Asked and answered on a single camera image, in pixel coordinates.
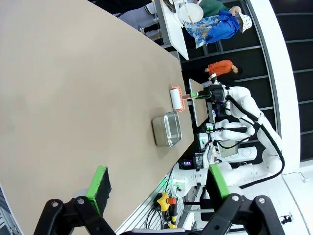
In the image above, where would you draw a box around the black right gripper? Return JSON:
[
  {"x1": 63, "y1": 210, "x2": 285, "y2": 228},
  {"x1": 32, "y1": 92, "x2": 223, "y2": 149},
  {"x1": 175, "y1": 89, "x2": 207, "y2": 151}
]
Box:
[{"x1": 190, "y1": 88, "x2": 216, "y2": 101}]

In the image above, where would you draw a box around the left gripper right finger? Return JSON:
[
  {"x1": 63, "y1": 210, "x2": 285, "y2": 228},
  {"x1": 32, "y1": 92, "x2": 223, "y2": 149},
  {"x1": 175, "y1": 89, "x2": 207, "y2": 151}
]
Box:
[{"x1": 200, "y1": 164, "x2": 286, "y2": 235}]

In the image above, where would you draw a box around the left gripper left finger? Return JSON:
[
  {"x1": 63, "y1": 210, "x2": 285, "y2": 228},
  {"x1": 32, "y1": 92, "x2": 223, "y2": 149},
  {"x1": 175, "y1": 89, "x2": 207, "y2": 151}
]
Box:
[{"x1": 33, "y1": 165, "x2": 116, "y2": 235}]

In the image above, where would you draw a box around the large white plate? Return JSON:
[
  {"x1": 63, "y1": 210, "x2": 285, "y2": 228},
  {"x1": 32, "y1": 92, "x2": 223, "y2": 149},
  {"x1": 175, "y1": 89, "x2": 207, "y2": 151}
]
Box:
[{"x1": 179, "y1": 2, "x2": 204, "y2": 24}]

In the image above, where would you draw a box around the brown background table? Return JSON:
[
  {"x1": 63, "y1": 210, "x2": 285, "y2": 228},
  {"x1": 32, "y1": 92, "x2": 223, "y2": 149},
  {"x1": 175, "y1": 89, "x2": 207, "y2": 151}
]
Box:
[{"x1": 188, "y1": 78, "x2": 212, "y2": 127}]

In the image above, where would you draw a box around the person in orange top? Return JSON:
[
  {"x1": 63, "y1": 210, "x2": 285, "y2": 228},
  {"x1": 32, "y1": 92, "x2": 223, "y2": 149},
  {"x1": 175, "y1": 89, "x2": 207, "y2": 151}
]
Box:
[{"x1": 204, "y1": 59, "x2": 244, "y2": 79}]

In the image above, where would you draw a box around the monitor with white screen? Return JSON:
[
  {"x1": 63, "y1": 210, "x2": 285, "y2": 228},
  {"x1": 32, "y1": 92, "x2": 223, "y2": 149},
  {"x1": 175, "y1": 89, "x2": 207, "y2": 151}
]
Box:
[{"x1": 217, "y1": 139, "x2": 240, "y2": 159}]

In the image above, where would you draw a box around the small dark display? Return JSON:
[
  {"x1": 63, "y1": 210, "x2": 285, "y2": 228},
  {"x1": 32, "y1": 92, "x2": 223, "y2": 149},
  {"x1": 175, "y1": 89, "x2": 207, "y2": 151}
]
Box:
[{"x1": 179, "y1": 159, "x2": 195, "y2": 169}]

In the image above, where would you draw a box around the small metal tray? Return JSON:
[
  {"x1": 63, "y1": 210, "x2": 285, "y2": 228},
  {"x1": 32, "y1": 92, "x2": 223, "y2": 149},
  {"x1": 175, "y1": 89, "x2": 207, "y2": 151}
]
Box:
[{"x1": 151, "y1": 110, "x2": 183, "y2": 148}]

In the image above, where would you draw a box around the white background robot with lights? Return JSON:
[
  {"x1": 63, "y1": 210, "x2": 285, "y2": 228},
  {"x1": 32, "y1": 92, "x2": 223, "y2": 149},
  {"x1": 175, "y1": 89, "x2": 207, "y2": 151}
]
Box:
[{"x1": 198, "y1": 119, "x2": 256, "y2": 148}]

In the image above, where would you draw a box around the yellow emergency stop button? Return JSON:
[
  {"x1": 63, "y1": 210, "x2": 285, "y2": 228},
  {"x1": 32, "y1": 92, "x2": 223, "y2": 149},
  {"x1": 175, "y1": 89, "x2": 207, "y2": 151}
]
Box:
[{"x1": 156, "y1": 191, "x2": 178, "y2": 212}]

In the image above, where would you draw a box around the white side table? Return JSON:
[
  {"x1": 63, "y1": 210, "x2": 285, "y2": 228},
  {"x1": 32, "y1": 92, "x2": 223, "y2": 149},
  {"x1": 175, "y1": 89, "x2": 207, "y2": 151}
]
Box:
[{"x1": 159, "y1": 0, "x2": 190, "y2": 61}]

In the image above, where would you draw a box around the person in blue patterned shirt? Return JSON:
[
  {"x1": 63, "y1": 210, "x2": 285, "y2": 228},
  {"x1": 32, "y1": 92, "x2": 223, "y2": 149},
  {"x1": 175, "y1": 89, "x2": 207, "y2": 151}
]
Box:
[{"x1": 184, "y1": 8, "x2": 253, "y2": 50}]

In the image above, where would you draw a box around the person in green top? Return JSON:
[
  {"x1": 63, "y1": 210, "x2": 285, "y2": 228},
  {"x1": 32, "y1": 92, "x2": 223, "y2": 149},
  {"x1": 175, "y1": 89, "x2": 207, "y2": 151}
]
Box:
[{"x1": 197, "y1": 0, "x2": 232, "y2": 18}]

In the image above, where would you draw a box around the aluminium frame rail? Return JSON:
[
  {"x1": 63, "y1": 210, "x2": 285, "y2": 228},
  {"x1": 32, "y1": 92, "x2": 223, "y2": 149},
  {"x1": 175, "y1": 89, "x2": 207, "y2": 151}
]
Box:
[{"x1": 114, "y1": 166, "x2": 187, "y2": 235}]

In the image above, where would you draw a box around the black cable hose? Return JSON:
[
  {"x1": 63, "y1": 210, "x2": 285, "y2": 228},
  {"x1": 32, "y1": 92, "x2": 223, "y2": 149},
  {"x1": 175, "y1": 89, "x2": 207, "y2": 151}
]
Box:
[{"x1": 227, "y1": 94, "x2": 287, "y2": 189}]

